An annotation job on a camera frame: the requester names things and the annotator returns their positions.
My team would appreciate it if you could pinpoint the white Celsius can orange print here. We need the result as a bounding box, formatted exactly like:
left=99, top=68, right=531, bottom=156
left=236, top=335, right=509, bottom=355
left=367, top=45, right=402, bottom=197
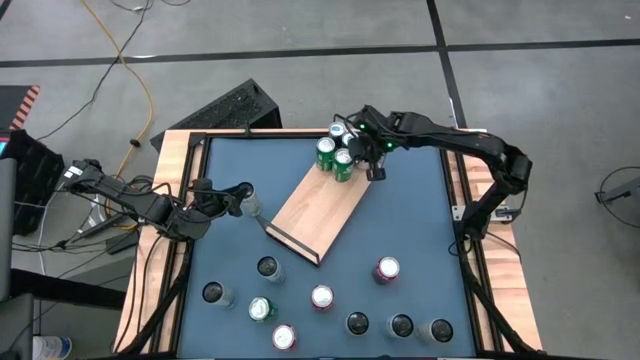
left=236, top=180, right=264, bottom=218

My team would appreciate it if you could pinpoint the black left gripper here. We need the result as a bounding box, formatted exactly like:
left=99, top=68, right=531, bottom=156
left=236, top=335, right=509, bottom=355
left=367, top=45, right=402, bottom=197
left=192, top=178, right=252, bottom=219

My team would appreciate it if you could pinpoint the black floor beam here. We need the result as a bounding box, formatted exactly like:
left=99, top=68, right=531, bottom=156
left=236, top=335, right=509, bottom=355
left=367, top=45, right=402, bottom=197
left=9, top=269, right=126, bottom=310

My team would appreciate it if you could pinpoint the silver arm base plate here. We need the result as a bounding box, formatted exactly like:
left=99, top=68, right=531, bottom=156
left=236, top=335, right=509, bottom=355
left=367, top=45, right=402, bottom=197
left=451, top=203, right=522, bottom=223

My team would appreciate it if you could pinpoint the green Sprite can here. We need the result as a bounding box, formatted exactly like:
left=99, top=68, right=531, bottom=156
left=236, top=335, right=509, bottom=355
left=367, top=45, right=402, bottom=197
left=247, top=295, right=279, bottom=325
left=314, top=136, right=337, bottom=172
left=331, top=147, right=355, bottom=184

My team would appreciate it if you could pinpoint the orange black striped panel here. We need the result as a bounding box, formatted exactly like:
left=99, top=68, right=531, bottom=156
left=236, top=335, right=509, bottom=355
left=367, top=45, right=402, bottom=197
left=0, top=84, right=41, bottom=132

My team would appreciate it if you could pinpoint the yellow floor cable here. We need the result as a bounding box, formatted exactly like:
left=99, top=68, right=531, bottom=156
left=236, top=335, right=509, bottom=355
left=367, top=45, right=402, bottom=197
left=79, top=0, right=154, bottom=231

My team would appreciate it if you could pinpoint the black power adapter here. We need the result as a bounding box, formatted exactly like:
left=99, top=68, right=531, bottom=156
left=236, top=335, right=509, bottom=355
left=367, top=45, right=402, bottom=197
left=105, top=230, right=140, bottom=255

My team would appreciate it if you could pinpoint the tall white can black lid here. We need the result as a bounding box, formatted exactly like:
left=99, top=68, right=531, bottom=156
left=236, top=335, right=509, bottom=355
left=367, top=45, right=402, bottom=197
left=417, top=317, right=455, bottom=345
left=201, top=280, right=237, bottom=309
left=382, top=312, right=415, bottom=340

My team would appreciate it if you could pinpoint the white Celsius Arctic Vibe can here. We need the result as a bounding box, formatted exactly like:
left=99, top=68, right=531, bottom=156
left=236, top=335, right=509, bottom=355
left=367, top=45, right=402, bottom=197
left=256, top=254, right=288, bottom=285

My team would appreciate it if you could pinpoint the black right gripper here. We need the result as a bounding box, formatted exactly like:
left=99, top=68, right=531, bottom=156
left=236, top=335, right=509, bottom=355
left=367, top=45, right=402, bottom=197
left=348, top=110, right=399, bottom=182

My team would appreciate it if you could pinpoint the black diagonal frame strut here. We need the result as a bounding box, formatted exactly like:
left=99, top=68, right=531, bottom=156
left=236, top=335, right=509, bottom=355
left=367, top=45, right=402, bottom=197
left=459, top=239, right=536, bottom=357
left=117, top=239, right=194, bottom=357

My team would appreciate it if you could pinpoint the black floor cable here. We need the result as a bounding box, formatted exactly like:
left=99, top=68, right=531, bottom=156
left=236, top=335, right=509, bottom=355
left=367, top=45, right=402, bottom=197
left=35, top=0, right=154, bottom=142

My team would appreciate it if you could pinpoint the black plastic crate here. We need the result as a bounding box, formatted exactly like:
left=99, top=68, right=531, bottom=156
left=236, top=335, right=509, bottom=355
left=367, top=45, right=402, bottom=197
left=0, top=128, right=66, bottom=236

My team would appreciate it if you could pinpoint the white yellow Celsius can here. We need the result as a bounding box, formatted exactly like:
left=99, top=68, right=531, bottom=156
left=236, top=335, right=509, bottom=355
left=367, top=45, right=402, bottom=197
left=343, top=310, right=371, bottom=337

